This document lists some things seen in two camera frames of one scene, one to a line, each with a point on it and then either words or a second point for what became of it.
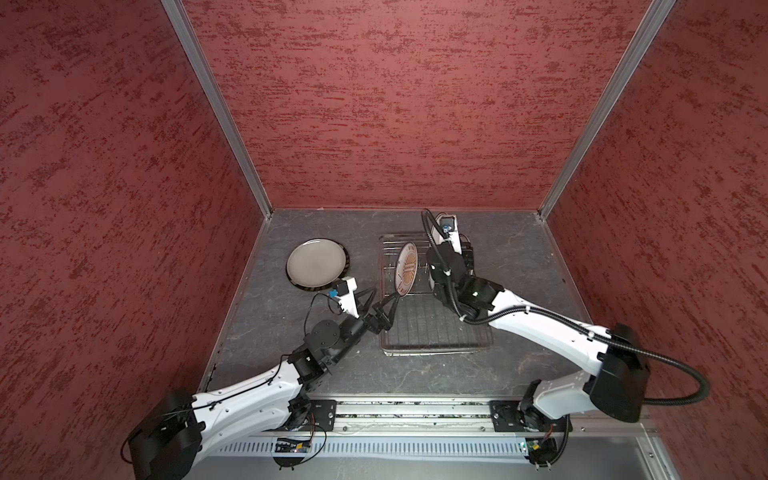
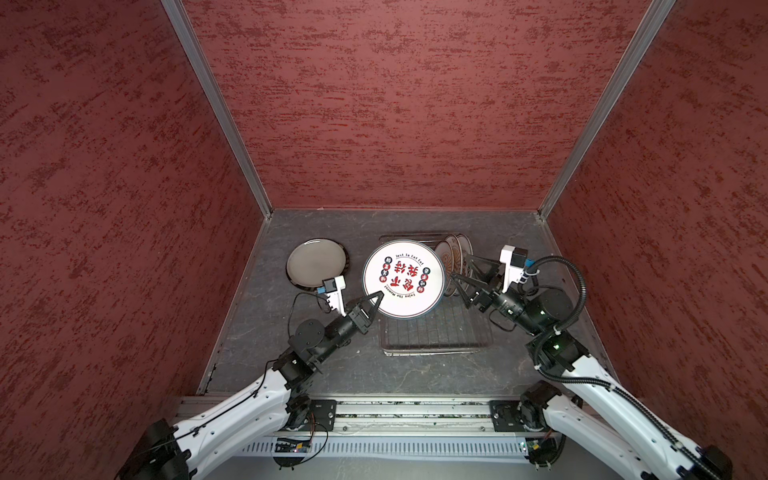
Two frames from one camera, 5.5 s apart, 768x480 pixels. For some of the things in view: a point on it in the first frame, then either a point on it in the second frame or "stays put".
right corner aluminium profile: [659, 11] stays put
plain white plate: [316, 263] stays put
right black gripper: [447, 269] → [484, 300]
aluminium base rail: [445, 417] stays put
